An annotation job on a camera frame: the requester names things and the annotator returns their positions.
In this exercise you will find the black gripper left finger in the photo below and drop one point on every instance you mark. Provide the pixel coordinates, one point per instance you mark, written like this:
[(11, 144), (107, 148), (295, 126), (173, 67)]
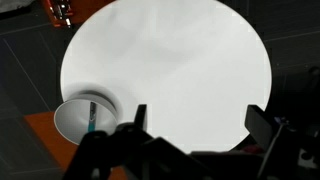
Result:
[(141, 116)]

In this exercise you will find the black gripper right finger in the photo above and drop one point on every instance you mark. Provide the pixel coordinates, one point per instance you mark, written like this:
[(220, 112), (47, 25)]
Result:
[(261, 126)]

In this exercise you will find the black marker with teal cap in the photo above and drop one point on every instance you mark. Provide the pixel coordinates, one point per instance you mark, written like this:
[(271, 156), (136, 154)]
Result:
[(92, 116)]

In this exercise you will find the white bowl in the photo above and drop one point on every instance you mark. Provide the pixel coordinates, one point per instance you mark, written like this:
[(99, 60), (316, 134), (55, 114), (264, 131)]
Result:
[(73, 123)]

